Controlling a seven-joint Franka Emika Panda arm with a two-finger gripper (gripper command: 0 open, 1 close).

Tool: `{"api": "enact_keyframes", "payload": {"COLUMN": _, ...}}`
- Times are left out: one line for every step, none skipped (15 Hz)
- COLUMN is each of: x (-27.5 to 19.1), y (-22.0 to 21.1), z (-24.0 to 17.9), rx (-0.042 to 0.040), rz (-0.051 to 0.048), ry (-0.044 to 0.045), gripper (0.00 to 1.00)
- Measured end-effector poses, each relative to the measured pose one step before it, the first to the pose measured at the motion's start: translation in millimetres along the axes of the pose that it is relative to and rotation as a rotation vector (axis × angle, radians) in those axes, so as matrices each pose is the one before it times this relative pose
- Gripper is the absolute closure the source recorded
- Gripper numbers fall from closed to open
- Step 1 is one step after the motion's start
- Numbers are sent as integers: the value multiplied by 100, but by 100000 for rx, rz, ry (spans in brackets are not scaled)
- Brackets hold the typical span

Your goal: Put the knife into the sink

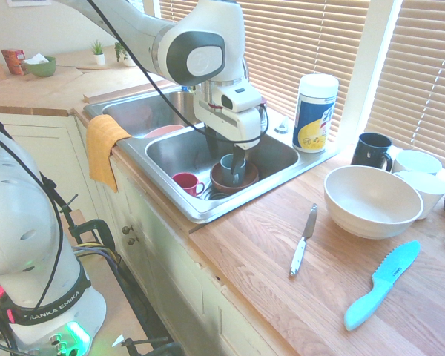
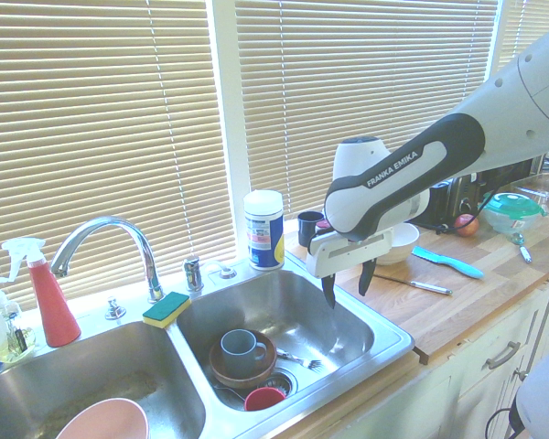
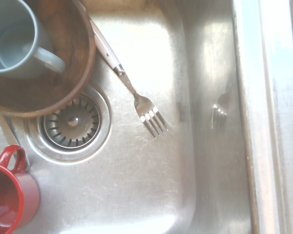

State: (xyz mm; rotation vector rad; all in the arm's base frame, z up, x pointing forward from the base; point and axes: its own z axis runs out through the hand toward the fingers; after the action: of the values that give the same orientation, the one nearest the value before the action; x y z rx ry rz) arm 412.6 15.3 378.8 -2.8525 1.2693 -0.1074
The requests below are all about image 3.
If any pale-handled metal fork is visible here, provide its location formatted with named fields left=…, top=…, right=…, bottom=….
left=77, top=0, right=169, bottom=139

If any metal sink drain strainer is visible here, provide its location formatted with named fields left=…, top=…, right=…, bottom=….
left=26, top=84, right=112, bottom=163

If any stainless steel double sink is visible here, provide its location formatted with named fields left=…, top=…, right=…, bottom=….
left=0, top=0, right=293, bottom=234

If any brown wooden bowl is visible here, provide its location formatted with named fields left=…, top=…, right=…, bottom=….
left=0, top=0, right=97, bottom=119

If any silver metal cutlery piece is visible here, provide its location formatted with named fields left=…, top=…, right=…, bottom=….
left=0, top=113, right=30, bottom=171

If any red ceramic mug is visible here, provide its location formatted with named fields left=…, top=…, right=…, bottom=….
left=0, top=144, right=41, bottom=234

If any grey-blue ceramic mug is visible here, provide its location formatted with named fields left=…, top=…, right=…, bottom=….
left=0, top=0, right=66, bottom=80

